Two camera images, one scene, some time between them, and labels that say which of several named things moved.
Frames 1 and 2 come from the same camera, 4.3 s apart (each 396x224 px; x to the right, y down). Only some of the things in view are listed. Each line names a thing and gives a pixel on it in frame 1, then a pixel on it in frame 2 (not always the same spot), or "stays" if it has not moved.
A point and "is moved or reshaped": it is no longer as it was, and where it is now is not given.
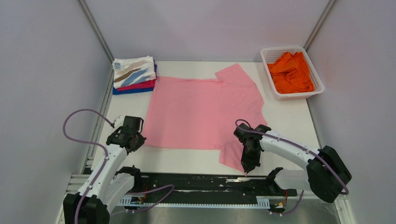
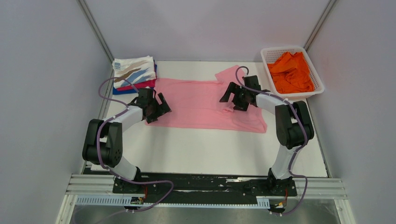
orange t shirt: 291,73 stays
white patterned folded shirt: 130,71 stays
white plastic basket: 292,74 stays
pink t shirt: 204,114 is moved or reshaped
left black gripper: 141,140 → 154,117
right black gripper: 249,165 → 233,88
